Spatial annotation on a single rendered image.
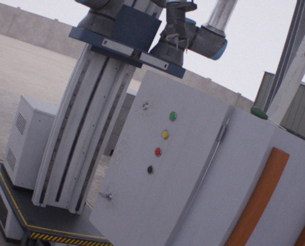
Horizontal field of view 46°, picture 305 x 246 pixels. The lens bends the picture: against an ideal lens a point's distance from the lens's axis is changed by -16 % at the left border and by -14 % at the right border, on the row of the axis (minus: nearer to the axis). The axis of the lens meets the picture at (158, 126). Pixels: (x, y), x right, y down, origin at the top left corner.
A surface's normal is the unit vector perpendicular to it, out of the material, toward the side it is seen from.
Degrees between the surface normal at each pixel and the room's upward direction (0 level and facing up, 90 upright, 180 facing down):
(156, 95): 90
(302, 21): 90
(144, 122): 90
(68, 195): 90
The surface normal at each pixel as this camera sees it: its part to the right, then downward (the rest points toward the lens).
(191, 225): -0.83, -0.29
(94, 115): 0.56, 0.32
